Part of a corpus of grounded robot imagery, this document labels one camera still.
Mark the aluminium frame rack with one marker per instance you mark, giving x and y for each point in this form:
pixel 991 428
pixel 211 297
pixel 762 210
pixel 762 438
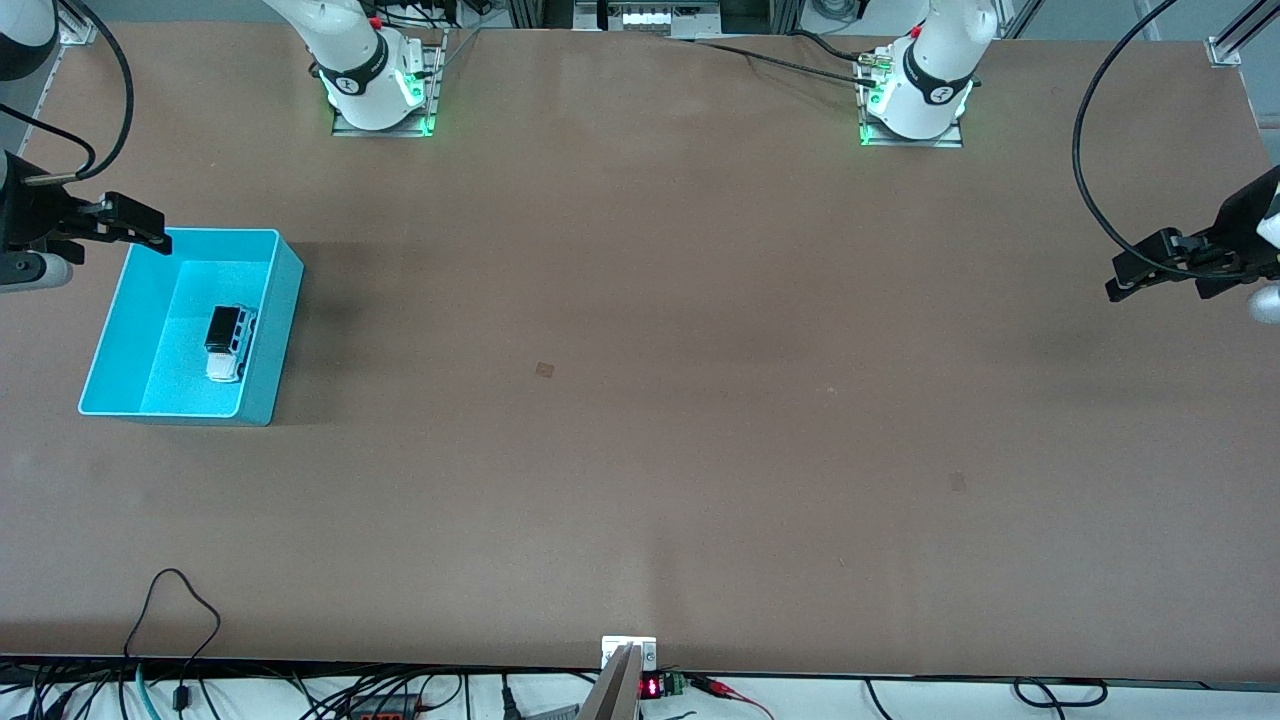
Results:
pixel 590 12

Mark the aluminium corner profile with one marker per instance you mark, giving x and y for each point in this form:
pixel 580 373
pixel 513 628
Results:
pixel 1225 52
pixel 75 30

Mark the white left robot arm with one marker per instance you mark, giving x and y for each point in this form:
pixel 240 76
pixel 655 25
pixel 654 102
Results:
pixel 930 60

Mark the red digit display module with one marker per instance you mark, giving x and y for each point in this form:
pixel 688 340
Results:
pixel 655 687

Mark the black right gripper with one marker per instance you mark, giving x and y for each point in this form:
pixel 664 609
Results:
pixel 32 212

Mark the red clip lead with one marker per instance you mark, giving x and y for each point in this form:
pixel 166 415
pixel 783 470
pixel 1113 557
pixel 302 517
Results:
pixel 720 687

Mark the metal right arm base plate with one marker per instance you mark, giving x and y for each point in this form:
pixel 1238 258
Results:
pixel 436 90

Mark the black power plug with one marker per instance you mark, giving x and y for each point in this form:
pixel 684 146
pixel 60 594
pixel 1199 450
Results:
pixel 510 700

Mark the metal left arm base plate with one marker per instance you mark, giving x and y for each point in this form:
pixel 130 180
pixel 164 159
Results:
pixel 940 143

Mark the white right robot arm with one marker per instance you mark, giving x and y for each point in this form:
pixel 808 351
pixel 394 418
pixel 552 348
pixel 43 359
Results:
pixel 350 40

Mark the white jeep toy black roof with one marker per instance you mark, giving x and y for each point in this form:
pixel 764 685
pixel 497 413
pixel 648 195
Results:
pixel 222 365

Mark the grey metal mount bar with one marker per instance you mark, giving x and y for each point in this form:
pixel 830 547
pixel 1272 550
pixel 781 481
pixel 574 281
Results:
pixel 615 695

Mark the lit white device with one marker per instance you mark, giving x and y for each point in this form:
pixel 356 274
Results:
pixel 655 18

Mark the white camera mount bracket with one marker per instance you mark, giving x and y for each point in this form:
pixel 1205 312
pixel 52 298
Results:
pixel 612 645

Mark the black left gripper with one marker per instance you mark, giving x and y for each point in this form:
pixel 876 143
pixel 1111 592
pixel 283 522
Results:
pixel 1243 218

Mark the grey power strip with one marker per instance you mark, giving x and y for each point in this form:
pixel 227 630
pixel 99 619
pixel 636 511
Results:
pixel 385 712

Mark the turquoise plastic bin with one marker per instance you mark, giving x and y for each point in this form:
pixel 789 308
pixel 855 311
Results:
pixel 150 350

